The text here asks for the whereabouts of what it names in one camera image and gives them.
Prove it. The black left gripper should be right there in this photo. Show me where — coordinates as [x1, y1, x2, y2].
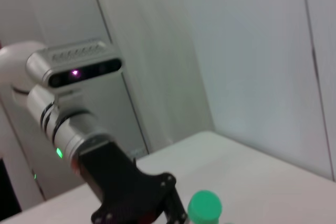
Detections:
[75, 139, 190, 224]

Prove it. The clear green-capped test tube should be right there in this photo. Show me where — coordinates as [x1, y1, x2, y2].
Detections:
[187, 189, 223, 224]

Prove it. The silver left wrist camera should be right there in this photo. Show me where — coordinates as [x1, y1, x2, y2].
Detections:
[25, 40, 123, 109]

